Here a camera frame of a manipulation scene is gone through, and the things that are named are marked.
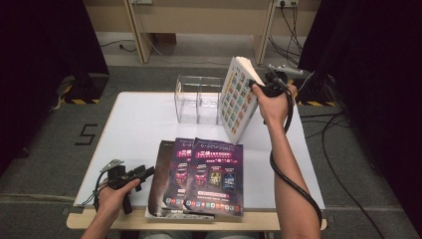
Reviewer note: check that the beige wooden desk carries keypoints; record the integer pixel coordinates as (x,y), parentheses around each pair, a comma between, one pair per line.
(199,16)

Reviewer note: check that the person's right hand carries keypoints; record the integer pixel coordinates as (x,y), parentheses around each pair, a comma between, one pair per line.
(275,109)

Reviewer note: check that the dark brown book red print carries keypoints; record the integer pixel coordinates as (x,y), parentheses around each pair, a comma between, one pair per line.
(159,179)

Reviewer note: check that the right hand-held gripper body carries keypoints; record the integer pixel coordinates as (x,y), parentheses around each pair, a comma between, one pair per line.
(277,86)

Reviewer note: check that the white book with picture grid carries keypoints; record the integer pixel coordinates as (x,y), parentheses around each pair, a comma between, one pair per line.
(237,106)

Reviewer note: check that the clear acrylic book holder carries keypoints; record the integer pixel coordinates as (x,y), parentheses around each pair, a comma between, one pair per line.
(195,106)

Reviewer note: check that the dark curtain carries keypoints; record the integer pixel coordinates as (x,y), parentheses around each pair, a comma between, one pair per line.
(381,83)
(40,66)

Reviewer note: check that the white wall outlet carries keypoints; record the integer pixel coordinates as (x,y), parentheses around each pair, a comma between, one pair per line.
(287,2)

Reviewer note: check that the black stand base striped tape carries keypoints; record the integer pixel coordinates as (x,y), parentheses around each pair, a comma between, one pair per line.
(318,90)
(89,87)

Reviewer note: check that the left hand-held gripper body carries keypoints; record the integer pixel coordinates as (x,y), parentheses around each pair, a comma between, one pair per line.
(116,177)

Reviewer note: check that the person's left hand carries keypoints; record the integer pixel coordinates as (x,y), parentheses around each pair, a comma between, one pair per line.
(111,204)

